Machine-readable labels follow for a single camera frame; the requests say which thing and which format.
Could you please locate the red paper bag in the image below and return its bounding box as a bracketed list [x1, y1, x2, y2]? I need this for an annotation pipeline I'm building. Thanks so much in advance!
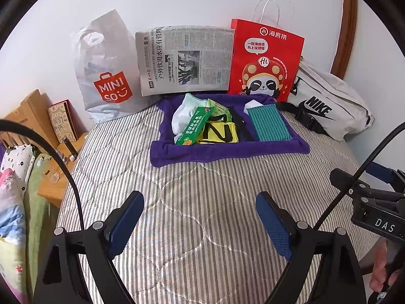
[228, 0, 305, 102]

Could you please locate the yellow pouch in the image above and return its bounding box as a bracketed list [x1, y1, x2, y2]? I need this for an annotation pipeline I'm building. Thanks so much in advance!
[194, 121, 239, 144]

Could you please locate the wooden nightstand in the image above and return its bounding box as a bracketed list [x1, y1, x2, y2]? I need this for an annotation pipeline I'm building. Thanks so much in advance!
[37, 131, 90, 208]

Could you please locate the black watch strap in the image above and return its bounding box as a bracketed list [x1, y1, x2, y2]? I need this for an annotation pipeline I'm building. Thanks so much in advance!
[228, 107, 255, 142]

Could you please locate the teal cloth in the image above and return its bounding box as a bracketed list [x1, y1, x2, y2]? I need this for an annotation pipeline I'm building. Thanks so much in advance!
[246, 104, 293, 142]

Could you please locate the person's right hand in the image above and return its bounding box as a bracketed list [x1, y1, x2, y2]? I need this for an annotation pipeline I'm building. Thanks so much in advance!
[370, 240, 400, 293]

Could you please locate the wooden headboard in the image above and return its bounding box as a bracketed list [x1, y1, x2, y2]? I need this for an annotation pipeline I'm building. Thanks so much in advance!
[0, 89, 59, 153]

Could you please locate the purple towel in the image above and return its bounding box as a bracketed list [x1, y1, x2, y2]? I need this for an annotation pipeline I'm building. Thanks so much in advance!
[150, 93, 310, 167]

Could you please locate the patterned book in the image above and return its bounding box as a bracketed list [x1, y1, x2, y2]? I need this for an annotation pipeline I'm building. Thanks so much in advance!
[47, 100, 79, 143]

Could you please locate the wooden door frame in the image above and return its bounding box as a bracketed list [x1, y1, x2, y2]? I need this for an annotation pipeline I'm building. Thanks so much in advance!
[331, 0, 358, 80]

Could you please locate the white plastic shopping bag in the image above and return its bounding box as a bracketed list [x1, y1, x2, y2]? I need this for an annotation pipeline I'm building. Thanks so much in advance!
[70, 9, 159, 124]

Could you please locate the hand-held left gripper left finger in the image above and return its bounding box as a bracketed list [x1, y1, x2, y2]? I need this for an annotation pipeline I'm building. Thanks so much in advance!
[33, 191, 144, 304]

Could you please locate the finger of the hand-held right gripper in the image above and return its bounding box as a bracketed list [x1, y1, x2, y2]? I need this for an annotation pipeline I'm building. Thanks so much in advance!
[329, 168, 396, 199]
[369, 161, 405, 186]

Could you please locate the folded newspaper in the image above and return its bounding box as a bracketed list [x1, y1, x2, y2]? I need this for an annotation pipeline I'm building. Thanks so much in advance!
[135, 25, 235, 97]

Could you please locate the white waist bag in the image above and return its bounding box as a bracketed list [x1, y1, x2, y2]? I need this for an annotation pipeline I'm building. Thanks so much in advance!
[286, 58, 375, 142]

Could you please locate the long green packet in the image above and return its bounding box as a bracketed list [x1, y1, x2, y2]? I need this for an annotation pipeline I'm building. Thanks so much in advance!
[174, 107, 213, 146]

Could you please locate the colourful quilt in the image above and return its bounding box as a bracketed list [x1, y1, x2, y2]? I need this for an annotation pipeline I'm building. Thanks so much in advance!
[0, 168, 29, 304]

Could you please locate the light green tissue pack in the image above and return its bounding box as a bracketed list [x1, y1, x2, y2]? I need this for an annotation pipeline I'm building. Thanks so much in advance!
[207, 99, 233, 122]

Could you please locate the green blanket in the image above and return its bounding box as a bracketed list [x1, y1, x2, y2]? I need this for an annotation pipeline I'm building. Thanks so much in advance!
[22, 152, 68, 298]

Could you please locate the floral white pillow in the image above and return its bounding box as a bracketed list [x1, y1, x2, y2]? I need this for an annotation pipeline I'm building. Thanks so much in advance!
[0, 144, 36, 197]

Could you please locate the black cable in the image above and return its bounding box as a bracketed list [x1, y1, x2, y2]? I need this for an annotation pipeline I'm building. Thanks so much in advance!
[316, 123, 405, 230]
[0, 119, 85, 230]

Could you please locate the dark cylinder bottle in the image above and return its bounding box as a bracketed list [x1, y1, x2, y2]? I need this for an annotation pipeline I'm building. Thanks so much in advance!
[62, 136, 78, 163]

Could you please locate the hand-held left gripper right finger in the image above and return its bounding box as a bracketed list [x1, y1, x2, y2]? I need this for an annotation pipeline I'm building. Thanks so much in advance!
[256, 192, 368, 304]

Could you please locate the white sock with mint cuff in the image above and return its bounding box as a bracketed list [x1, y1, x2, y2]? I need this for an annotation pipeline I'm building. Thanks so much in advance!
[172, 94, 208, 135]

